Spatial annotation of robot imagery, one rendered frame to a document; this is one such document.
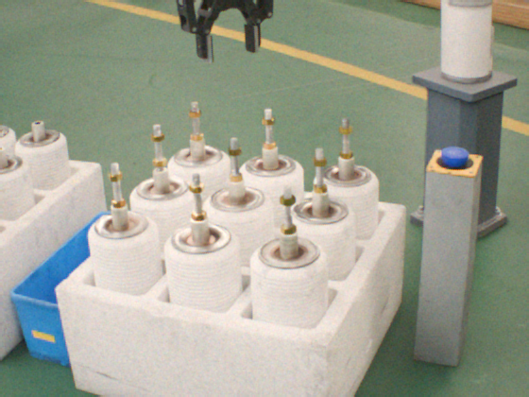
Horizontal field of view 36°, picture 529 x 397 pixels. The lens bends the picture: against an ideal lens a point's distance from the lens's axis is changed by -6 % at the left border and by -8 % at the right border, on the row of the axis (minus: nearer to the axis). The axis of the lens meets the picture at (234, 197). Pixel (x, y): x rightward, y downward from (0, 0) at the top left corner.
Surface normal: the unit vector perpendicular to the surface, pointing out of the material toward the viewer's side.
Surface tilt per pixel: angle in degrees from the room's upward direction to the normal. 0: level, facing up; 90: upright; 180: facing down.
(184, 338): 90
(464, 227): 90
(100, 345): 90
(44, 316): 92
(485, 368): 0
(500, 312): 0
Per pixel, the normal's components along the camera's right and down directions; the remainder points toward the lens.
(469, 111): -0.14, 0.44
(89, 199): 0.92, 0.12
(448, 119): -0.80, 0.30
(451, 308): -0.40, 0.42
